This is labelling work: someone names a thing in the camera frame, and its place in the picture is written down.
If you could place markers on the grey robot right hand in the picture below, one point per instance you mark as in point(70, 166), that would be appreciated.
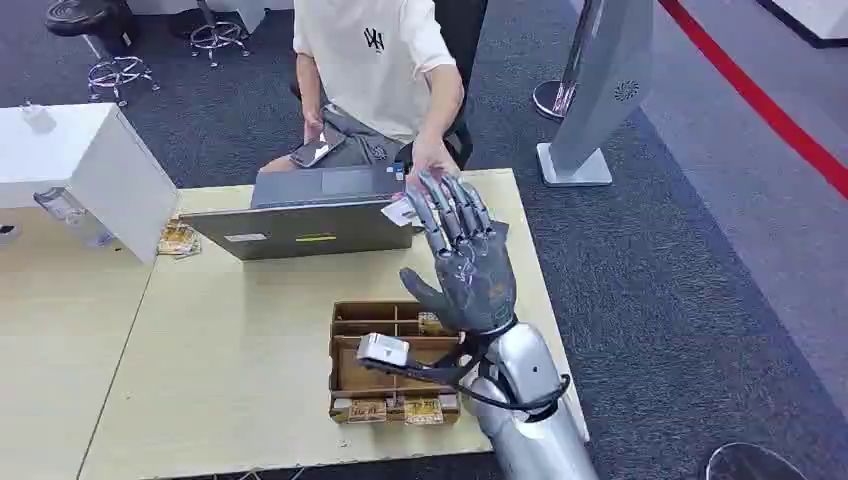
point(474, 285)

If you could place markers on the white card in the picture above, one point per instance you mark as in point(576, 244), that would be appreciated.
point(398, 212)

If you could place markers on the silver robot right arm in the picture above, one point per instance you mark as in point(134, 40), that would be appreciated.
point(530, 424)

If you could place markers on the person's left hand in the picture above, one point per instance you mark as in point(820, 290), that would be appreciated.
point(430, 159)

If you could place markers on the person's hand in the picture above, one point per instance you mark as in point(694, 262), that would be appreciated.
point(312, 128)
point(430, 159)

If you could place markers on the wooden card box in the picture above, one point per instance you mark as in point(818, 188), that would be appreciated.
point(371, 381)

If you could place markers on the grey laptop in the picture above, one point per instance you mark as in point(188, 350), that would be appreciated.
point(298, 228)

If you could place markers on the black smartphone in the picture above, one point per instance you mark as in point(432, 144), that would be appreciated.
point(316, 149)

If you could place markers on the person's right hand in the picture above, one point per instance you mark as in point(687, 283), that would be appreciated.
point(312, 128)

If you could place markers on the grey kiosk stand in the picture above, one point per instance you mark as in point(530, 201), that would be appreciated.
point(599, 86)

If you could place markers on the person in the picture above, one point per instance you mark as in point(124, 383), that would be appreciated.
point(371, 73)

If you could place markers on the round black stool seat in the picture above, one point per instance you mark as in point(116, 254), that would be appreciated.
point(752, 464)

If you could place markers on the red floor tape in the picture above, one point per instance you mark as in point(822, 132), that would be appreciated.
point(762, 102)

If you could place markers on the chrome stool base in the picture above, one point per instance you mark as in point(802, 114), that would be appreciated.
point(119, 74)
point(218, 36)

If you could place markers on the white cabinet box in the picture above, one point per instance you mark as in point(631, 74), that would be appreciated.
point(93, 166)

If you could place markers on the clear plastic bottle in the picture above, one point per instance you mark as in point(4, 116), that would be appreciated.
point(73, 215)

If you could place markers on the small clear container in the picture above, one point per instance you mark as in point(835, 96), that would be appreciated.
point(38, 118)

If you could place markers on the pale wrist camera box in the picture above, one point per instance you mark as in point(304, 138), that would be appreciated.
point(383, 349)

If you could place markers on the round chrome post base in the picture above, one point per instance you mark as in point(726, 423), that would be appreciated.
point(553, 99)

